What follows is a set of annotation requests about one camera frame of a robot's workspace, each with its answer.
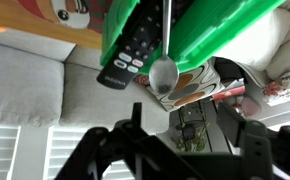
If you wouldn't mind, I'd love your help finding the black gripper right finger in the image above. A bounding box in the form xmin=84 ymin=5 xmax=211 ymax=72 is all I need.
xmin=216 ymin=101 xmax=290 ymax=180

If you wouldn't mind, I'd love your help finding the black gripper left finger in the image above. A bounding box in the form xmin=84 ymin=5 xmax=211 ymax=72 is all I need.
xmin=54 ymin=102 xmax=203 ymax=180

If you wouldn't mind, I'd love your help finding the metal spoon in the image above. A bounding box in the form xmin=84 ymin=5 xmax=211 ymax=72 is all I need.
xmin=148 ymin=0 xmax=180 ymax=94

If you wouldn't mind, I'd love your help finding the green plastic storage box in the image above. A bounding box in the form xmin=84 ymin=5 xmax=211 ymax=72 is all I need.
xmin=99 ymin=0 xmax=288 ymax=75

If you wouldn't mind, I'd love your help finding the green potted plant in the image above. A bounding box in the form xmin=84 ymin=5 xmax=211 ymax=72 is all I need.
xmin=171 ymin=106 xmax=211 ymax=154

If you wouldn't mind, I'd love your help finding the grey sofa seat cushion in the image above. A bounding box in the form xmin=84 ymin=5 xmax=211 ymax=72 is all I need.
xmin=0 ymin=39 xmax=65 ymax=128
xmin=58 ymin=62 xmax=171 ymax=134

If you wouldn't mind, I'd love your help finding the red book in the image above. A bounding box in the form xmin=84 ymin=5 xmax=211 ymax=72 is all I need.
xmin=211 ymin=84 xmax=248 ymax=102

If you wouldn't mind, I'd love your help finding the floral throw pillow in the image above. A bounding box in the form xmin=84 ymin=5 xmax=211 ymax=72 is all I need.
xmin=261 ymin=61 xmax=290 ymax=108

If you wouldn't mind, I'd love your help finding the oval patterned throw pillow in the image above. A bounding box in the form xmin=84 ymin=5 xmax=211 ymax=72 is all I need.
xmin=146 ymin=58 xmax=226 ymax=113

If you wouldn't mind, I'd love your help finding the white window shutter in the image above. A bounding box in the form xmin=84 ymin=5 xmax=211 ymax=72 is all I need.
xmin=0 ymin=124 xmax=21 ymax=180
xmin=43 ymin=126 xmax=136 ymax=180

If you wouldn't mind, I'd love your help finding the black tv remote control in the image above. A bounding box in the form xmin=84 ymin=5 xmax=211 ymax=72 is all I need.
xmin=96 ymin=0 xmax=173 ymax=90

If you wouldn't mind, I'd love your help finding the white throw pillow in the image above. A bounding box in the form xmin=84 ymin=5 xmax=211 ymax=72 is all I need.
xmin=213 ymin=8 xmax=290 ymax=73

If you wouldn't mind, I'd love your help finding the snowman sticker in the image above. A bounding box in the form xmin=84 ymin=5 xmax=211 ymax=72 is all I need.
xmin=49 ymin=0 xmax=114 ymax=34

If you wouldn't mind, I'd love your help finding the red christmas sticker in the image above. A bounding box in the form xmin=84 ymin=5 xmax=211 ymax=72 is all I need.
xmin=17 ymin=0 xmax=60 ymax=25

